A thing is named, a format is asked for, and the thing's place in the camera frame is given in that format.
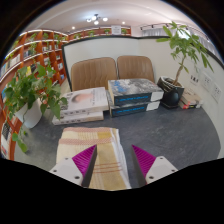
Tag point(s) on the ceiling light cluster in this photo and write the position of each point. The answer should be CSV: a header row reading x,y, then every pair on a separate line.
x,y
96,19

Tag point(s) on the small stack of books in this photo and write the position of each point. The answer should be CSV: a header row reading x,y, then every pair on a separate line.
x,y
190,100

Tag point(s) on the orange wooden bookshelf unit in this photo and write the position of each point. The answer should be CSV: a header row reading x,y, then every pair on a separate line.
x,y
33,50

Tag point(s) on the dark book with photo cover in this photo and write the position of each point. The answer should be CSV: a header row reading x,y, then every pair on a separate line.
x,y
133,88

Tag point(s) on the brown upholstered chair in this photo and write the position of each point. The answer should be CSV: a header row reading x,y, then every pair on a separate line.
x,y
93,73
135,68

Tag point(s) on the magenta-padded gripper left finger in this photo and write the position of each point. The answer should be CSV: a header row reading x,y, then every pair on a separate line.
x,y
68,168

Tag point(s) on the cream yellow-striped towel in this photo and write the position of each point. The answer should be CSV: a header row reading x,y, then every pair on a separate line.
x,y
100,140

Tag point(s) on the white wall socket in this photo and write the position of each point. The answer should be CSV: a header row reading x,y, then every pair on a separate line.
x,y
216,92
206,83

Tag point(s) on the small tree in black pot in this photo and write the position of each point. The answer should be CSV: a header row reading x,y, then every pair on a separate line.
x,y
171,95

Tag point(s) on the pothos plant in white pot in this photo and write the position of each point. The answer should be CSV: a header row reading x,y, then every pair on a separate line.
x,y
31,116

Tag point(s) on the white book with pink cover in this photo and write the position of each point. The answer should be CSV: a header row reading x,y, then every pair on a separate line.
x,y
83,98

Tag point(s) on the dark blue-spined book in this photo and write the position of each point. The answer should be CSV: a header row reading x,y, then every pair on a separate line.
x,y
133,110

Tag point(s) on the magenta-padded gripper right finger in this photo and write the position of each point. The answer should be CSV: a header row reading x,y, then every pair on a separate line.
x,y
160,168

